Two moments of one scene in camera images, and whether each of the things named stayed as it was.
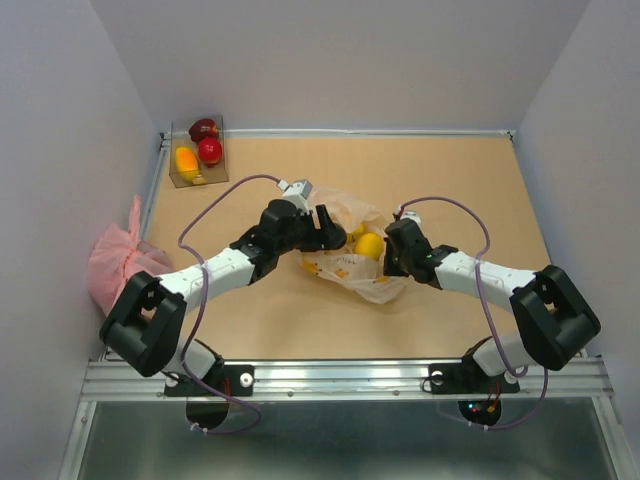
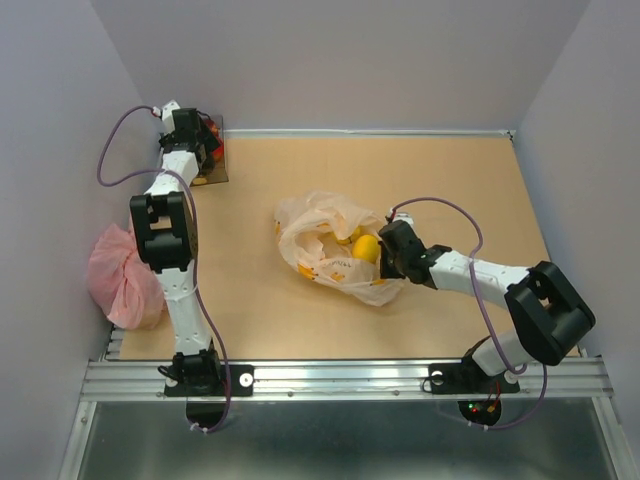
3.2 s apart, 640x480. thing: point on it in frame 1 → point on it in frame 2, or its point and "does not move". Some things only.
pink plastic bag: (117, 257) does not move
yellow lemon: (370, 245) does not move
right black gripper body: (395, 264) does not move
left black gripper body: (302, 236) → (207, 138)
